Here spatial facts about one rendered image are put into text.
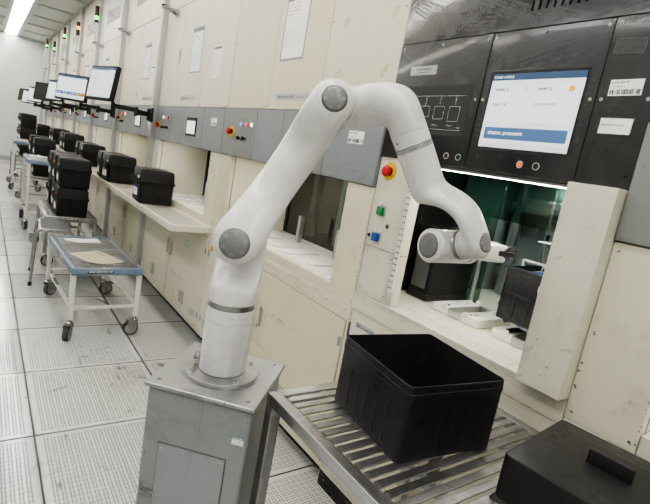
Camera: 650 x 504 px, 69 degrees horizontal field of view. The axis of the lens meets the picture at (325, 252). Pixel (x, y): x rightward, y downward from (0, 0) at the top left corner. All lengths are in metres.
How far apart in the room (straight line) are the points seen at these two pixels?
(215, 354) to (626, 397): 0.97
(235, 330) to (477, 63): 1.07
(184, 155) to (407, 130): 3.46
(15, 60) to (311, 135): 13.64
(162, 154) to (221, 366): 3.32
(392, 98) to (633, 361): 0.82
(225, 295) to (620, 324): 0.93
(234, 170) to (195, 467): 2.04
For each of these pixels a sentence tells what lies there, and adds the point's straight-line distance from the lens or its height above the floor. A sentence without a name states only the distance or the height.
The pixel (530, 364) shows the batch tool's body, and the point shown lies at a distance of 1.38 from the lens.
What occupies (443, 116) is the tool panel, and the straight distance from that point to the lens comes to 1.67.
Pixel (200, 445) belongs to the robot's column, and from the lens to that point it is 1.27.
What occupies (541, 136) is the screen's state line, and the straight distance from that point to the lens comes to 1.45.
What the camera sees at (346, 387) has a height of 0.82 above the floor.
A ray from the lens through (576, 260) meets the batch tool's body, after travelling 1.30.
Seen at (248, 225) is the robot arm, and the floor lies 1.17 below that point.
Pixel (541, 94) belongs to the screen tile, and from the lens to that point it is 1.48.
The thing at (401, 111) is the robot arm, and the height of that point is 1.48.
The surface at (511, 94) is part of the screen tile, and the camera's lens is 1.53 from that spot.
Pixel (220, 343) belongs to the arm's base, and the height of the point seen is 0.86.
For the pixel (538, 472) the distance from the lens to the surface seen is 1.04.
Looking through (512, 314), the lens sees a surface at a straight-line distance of 1.68.
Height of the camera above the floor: 1.34
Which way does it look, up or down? 10 degrees down
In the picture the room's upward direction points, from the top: 10 degrees clockwise
